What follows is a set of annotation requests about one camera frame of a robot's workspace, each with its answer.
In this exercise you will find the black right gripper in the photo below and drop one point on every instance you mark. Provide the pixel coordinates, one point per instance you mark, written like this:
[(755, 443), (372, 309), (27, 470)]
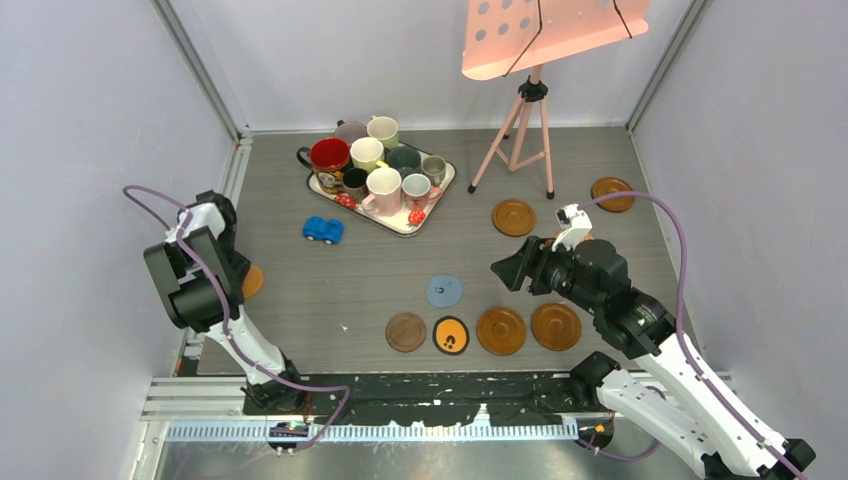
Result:
[(512, 269)]

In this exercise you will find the glossy brown grooved wooden coaster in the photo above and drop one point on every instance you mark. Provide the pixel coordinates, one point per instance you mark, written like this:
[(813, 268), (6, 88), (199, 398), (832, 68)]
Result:
[(556, 326)]

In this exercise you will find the blue smiley foam coaster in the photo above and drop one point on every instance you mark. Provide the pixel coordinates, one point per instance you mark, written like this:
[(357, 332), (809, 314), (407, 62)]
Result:
[(444, 291)]

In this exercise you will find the dark brown wooden coaster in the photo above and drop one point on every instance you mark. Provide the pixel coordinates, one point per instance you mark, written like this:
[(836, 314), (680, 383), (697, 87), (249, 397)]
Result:
[(405, 332)]

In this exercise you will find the plain orange round coaster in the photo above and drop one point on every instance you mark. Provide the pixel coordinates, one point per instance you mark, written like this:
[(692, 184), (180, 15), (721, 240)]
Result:
[(253, 281)]

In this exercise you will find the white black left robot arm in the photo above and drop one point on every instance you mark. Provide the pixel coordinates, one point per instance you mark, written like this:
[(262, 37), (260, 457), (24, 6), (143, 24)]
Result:
[(199, 277)]

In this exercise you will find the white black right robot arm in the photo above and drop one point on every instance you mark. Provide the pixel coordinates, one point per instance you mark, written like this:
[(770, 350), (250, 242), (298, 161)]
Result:
[(705, 424)]

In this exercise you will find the orange black-rimmed coaster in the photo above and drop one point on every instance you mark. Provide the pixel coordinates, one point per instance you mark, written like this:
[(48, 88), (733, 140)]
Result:
[(450, 336)]

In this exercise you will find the white serving tray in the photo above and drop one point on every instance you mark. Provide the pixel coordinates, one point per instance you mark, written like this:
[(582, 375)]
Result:
[(398, 223)]

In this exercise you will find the grey small mug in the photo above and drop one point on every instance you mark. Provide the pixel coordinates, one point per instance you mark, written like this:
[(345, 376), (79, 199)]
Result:
[(435, 169)]

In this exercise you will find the dark teal mug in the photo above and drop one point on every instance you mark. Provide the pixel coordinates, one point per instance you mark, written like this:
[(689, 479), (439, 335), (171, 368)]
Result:
[(405, 159)]

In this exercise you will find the black small mug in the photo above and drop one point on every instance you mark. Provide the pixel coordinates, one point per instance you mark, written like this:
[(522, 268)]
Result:
[(355, 184)]

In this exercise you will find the pale green mug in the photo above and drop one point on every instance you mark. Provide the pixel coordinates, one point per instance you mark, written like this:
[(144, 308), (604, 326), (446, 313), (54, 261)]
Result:
[(385, 129)]

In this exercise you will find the cream white mug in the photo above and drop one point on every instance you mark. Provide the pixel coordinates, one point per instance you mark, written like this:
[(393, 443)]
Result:
[(367, 153)]

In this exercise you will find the blue toy car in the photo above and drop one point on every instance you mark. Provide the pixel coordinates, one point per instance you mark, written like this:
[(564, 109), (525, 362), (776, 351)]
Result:
[(319, 229)]

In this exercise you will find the mauve mug at back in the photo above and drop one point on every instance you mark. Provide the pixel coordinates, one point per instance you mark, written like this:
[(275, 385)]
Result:
[(350, 131)]

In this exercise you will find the red black mug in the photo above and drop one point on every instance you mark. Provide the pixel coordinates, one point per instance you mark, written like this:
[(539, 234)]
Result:
[(328, 159)]

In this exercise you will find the pink music stand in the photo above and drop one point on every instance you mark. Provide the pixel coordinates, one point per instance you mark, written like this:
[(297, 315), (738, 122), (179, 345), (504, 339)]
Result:
[(505, 37)]

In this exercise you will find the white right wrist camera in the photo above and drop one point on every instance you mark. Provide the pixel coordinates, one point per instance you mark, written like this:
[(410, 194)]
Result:
[(575, 225)]

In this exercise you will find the pink handled floral mug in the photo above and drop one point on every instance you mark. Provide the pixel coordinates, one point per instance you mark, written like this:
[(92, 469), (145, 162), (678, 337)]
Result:
[(419, 192)]

